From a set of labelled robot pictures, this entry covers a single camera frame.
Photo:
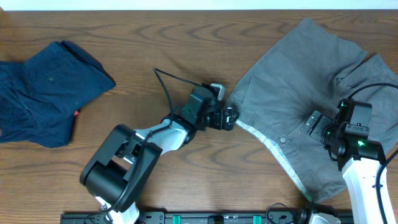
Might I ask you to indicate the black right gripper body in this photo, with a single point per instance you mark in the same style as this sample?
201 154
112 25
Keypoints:
329 134

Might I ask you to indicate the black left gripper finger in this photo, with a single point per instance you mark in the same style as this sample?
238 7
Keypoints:
230 115
220 119

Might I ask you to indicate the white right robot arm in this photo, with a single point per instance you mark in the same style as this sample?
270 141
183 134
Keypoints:
361 160

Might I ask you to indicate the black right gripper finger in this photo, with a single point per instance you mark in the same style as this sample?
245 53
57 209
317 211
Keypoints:
311 122
317 133

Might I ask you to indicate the grey shorts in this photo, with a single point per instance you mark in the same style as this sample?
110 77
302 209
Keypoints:
309 70

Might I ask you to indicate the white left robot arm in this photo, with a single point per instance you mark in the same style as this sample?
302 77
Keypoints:
120 168

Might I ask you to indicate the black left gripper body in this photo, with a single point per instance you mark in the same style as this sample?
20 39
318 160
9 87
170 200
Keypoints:
226 118

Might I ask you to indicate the navy blue folded shorts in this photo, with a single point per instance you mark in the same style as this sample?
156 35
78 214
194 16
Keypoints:
41 96

